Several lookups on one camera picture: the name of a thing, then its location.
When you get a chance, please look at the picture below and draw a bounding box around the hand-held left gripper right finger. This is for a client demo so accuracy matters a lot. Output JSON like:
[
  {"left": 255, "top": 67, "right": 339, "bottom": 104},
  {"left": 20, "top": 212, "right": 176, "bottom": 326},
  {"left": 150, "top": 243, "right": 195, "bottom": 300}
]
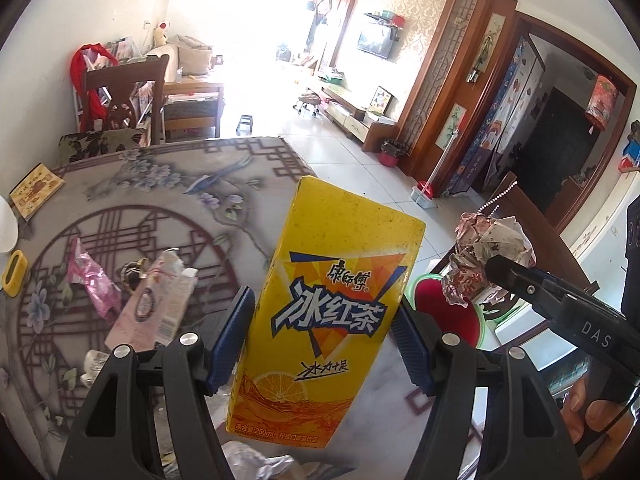
[{"left": 390, "top": 302, "right": 583, "bottom": 480}]

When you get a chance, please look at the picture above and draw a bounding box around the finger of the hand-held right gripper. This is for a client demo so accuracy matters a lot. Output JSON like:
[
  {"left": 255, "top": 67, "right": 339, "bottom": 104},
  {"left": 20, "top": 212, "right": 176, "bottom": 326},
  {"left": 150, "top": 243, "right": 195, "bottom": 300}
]
[{"left": 484, "top": 255, "right": 568, "bottom": 318}]

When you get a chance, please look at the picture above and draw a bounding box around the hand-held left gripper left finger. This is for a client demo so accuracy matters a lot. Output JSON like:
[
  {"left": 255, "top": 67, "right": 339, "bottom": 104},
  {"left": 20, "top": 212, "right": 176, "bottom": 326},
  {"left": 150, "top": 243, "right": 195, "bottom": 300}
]
[{"left": 56, "top": 285, "right": 257, "bottom": 480}]

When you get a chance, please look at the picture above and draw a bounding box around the printed paper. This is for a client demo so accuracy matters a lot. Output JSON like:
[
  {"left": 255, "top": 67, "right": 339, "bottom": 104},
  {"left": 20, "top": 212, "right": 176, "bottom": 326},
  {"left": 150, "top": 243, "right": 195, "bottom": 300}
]
[{"left": 441, "top": 212, "right": 537, "bottom": 308}]

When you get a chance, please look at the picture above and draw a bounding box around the red basin with green rim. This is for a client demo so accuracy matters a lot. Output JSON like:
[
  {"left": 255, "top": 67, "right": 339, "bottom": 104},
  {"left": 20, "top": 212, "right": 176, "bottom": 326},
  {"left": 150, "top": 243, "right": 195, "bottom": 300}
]
[{"left": 402, "top": 272, "right": 493, "bottom": 348}]

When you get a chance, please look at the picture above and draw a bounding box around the yellow iced tea carton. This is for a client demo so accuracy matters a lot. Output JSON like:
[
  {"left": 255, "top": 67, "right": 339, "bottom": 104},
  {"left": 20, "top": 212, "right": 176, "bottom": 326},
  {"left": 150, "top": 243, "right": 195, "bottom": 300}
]
[{"left": 225, "top": 176, "right": 426, "bottom": 448}]

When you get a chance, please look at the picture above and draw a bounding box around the person's right hand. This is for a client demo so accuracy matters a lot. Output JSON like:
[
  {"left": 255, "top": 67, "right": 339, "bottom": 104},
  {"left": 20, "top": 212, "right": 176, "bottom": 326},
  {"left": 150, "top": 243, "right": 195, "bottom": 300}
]
[{"left": 560, "top": 375, "right": 640, "bottom": 461}]

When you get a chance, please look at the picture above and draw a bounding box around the carved wooden chair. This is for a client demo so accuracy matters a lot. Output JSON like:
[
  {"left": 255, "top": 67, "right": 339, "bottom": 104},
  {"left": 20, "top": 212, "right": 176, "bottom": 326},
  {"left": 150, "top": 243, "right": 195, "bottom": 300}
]
[{"left": 475, "top": 171, "right": 601, "bottom": 321}]

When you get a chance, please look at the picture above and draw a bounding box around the pink white torn carton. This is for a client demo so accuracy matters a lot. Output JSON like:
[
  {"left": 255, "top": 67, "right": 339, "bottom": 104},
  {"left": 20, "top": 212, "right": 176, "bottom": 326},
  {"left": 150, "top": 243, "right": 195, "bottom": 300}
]
[{"left": 104, "top": 251, "right": 199, "bottom": 348}]

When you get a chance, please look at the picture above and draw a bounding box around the white crumpled wrapper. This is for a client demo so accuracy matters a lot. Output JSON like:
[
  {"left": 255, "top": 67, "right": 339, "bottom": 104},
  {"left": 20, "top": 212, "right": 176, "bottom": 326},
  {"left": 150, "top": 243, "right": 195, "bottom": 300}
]
[{"left": 222, "top": 441, "right": 301, "bottom": 480}]

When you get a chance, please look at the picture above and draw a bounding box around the blue printed door curtain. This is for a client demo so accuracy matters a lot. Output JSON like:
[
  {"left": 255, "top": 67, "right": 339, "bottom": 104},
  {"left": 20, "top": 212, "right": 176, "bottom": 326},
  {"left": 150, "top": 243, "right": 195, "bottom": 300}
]
[{"left": 445, "top": 35, "right": 546, "bottom": 196}]

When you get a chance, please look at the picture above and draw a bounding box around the dark entrance door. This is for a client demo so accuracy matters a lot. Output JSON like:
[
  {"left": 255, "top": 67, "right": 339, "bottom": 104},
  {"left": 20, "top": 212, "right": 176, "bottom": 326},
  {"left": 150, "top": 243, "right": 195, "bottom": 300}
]
[{"left": 515, "top": 87, "right": 596, "bottom": 211}]

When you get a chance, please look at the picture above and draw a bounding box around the pink plastic wrapper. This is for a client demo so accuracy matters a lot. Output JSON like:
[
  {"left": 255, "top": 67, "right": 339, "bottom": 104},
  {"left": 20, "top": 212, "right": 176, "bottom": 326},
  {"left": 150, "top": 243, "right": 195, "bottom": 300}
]
[{"left": 67, "top": 237, "right": 123, "bottom": 321}]

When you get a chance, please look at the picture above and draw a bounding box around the red waste bin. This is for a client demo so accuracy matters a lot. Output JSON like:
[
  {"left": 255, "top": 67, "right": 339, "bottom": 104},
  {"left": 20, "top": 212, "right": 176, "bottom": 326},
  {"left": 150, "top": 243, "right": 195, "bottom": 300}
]
[{"left": 379, "top": 140, "right": 405, "bottom": 167}]

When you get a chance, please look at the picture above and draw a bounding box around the red paper lantern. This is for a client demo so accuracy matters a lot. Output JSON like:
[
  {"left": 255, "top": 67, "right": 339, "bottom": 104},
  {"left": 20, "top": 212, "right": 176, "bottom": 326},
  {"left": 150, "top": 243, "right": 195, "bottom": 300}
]
[{"left": 586, "top": 74, "right": 621, "bottom": 131}]

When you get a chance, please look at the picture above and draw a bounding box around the yellow plastic clip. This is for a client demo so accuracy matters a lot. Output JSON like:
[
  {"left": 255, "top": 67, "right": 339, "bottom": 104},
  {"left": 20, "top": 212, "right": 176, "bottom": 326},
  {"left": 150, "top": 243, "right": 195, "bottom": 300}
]
[{"left": 2, "top": 250, "right": 27, "bottom": 294}]

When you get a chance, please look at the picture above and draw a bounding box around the long television cabinet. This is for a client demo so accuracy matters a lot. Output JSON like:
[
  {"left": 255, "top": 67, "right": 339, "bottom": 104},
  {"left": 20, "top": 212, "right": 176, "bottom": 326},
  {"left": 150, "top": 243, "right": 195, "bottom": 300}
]
[{"left": 305, "top": 72, "right": 401, "bottom": 146}]

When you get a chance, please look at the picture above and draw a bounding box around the wooden sofa with cushions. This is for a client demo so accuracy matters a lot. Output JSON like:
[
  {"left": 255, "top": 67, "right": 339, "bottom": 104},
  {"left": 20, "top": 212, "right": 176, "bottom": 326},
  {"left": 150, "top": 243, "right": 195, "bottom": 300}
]
[{"left": 147, "top": 35, "right": 226, "bottom": 141}]

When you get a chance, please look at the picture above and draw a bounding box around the floral seat cushion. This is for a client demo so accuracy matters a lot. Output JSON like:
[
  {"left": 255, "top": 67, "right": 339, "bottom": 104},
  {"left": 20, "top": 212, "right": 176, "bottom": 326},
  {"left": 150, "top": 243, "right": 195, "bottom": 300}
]
[{"left": 57, "top": 129, "right": 146, "bottom": 166}]

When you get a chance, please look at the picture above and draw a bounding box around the yellow picture book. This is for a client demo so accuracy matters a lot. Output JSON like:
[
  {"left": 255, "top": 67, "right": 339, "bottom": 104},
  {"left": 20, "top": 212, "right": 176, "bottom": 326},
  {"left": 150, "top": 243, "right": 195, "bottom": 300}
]
[{"left": 9, "top": 165, "right": 66, "bottom": 222}]

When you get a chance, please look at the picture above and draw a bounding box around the white desk lamp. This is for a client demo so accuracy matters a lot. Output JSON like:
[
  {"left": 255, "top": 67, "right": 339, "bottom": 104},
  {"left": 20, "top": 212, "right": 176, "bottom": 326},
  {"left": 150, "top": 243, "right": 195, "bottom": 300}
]
[{"left": 0, "top": 199, "right": 21, "bottom": 256}]

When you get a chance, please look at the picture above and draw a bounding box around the white magazine rack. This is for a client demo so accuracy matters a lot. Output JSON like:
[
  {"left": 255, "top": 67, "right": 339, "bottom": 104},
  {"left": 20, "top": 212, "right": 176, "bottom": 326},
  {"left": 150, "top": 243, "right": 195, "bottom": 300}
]
[{"left": 75, "top": 37, "right": 153, "bottom": 133}]

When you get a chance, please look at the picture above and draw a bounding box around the round rolling stool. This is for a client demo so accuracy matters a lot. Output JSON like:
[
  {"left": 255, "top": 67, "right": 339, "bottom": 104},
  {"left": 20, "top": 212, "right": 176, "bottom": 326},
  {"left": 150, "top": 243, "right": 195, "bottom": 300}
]
[{"left": 294, "top": 91, "right": 323, "bottom": 118}]

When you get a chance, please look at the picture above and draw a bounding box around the dark wooden dining chair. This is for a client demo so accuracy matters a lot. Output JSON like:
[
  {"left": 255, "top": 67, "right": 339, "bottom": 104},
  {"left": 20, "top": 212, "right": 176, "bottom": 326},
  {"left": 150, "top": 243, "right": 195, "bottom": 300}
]
[{"left": 82, "top": 55, "right": 171, "bottom": 146}]

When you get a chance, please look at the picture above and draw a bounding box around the red cloth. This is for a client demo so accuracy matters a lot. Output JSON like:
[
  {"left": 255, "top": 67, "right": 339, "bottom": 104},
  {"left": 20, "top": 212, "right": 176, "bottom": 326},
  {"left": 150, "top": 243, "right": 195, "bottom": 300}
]
[{"left": 70, "top": 44, "right": 117, "bottom": 131}]

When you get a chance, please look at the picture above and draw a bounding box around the white bead chain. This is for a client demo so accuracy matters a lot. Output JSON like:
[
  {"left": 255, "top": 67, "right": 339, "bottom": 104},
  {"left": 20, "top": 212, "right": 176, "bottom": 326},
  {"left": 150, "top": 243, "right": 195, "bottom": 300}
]
[{"left": 475, "top": 177, "right": 518, "bottom": 218}]

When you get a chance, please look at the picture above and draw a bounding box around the bamboo wall painting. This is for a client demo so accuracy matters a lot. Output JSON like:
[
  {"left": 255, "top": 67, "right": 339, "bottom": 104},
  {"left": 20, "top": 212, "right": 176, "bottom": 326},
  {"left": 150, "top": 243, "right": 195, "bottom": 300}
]
[{"left": 437, "top": 103, "right": 468, "bottom": 151}]

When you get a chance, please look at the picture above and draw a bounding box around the colourful wall decoration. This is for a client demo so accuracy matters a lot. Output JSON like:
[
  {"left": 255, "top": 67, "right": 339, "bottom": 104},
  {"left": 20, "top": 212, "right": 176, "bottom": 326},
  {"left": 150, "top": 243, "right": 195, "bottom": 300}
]
[{"left": 617, "top": 120, "right": 640, "bottom": 173}]

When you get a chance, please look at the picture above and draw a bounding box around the tall wall scroll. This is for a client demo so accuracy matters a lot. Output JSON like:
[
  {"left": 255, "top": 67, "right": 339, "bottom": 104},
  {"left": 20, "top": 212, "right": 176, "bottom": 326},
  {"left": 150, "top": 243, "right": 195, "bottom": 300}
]
[{"left": 467, "top": 12, "right": 503, "bottom": 83}]

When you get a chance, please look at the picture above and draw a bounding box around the wall television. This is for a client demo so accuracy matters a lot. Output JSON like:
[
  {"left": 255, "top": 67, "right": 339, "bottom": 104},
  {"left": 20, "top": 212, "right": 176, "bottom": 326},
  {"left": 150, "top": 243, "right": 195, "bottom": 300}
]
[{"left": 356, "top": 30, "right": 393, "bottom": 60}]

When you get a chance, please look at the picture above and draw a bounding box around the wall shelf with boxes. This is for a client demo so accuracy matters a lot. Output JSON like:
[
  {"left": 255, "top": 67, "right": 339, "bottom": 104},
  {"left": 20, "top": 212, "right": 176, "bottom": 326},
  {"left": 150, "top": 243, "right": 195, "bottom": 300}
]
[{"left": 362, "top": 10, "right": 406, "bottom": 28}]

